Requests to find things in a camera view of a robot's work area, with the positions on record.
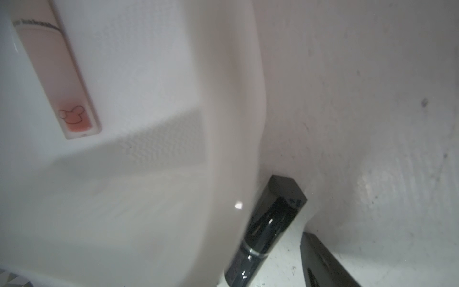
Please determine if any white plastic storage box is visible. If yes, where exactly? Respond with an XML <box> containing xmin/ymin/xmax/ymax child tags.
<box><xmin>1</xmin><ymin>1</ymin><xmax>266</xmax><ymax>287</ymax></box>

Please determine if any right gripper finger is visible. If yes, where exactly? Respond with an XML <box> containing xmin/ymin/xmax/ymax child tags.
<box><xmin>300</xmin><ymin>233</ymin><xmax>361</xmax><ymax>287</ymax></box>

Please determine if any black lipstick silver band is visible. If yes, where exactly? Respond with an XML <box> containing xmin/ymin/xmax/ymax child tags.
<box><xmin>224</xmin><ymin>175</ymin><xmax>307</xmax><ymax>287</ymax></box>

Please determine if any pink lip gloss tube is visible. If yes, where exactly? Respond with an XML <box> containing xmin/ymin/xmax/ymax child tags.
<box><xmin>6</xmin><ymin>1</ymin><xmax>101</xmax><ymax>139</ymax></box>

